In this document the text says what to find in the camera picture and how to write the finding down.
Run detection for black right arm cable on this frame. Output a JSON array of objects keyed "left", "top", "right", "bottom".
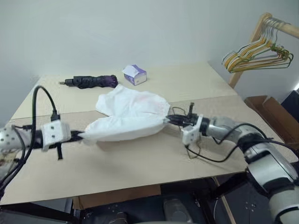
[{"left": 200, "top": 123, "right": 299, "bottom": 163}]

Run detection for bunch of wire hangers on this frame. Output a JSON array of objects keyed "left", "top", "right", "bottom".
[{"left": 228, "top": 22, "right": 294, "bottom": 74}]

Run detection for yellow wire hanger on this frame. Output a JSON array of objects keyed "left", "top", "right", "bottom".
[{"left": 224, "top": 20, "right": 290, "bottom": 70}]

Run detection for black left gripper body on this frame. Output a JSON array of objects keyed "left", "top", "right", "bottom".
[{"left": 56, "top": 130, "right": 76, "bottom": 161}]

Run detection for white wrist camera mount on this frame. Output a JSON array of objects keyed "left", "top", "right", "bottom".
[
  {"left": 40, "top": 120, "right": 72, "bottom": 153},
  {"left": 181, "top": 114, "right": 204, "bottom": 146}
]

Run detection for brown cardboard sheet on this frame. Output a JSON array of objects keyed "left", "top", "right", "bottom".
[{"left": 71, "top": 184, "right": 162, "bottom": 210}]

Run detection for open brown cardboard box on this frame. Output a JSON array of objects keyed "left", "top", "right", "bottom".
[{"left": 243, "top": 95, "right": 299, "bottom": 150}]

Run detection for dark rounded robot foot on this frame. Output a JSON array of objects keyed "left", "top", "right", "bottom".
[{"left": 100, "top": 209, "right": 128, "bottom": 224}]

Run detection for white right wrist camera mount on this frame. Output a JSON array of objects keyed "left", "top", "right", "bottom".
[{"left": 181, "top": 114, "right": 204, "bottom": 146}]

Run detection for wooden clothes rack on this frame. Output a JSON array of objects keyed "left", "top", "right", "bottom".
[{"left": 227, "top": 13, "right": 299, "bottom": 89}]

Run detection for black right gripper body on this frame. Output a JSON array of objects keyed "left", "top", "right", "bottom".
[{"left": 181, "top": 102, "right": 199, "bottom": 128}]

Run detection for black box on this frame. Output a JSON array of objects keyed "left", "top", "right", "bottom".
[{"left": 281, "top": 88, "right": 299, "bottom": 113}]

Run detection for black table frame brace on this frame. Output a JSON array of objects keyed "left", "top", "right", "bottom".
[{"left": 205, "top": 172, "right": 249, "bottom": 202}]

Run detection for black purple folded umbrella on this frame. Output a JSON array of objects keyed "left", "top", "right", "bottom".
[{"left": 59, "top": 74, "right": 119, "bottom": 90}]

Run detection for purple white tissue pack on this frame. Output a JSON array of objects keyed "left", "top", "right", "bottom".
[{"left": 122, "top": 64, "right": 148, "bottom": 86}]

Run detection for white wire hanger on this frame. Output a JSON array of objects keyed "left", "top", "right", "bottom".
[{"left": 221, "top": 18, "right": 285, "bottom": 67}]

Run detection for white shorts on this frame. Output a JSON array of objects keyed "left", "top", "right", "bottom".
[{"left": 82, "top": 84, "right": 171, "bottom": 147}]

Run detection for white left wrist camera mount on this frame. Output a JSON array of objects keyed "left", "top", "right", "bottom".
[{"left": 40, "top": 120, "right": 72, "bottom": 153}]

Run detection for grey rounded robot foot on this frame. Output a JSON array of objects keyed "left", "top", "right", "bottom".
[{"left": 163, "top": 198, "right": 188, "bottom": 222}]

